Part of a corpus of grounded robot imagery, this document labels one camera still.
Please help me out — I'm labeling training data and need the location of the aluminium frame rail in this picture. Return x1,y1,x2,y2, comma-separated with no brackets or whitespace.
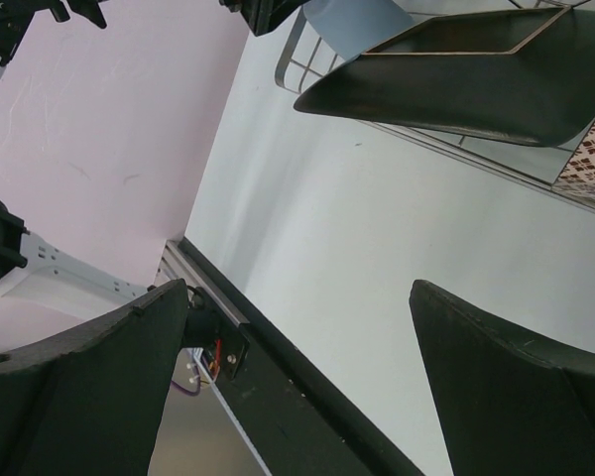
155,240,249,326

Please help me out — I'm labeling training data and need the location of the black floral square plate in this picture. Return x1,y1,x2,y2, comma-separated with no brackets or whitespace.
295,7,595,147

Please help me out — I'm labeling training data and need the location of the light blue cup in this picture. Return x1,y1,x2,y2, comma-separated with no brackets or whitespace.
302,0,415,60

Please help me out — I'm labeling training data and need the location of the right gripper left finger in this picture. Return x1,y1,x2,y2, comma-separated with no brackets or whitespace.
0,280,187,475

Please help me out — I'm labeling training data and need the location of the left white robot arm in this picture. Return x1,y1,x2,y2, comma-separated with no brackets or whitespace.
0,0,305,282

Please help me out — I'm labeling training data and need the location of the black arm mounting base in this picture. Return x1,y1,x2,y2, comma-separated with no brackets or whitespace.
178,239,420,475

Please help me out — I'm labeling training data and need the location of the metal wire dish rack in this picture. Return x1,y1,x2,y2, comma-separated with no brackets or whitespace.
276,1,595,210

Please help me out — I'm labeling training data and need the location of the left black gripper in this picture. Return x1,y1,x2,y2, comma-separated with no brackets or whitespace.
219,0,308,36

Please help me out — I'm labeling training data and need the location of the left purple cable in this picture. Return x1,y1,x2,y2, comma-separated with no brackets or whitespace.
171,379,202,398

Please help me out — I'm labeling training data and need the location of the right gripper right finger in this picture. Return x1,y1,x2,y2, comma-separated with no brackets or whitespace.
410,280,595,475

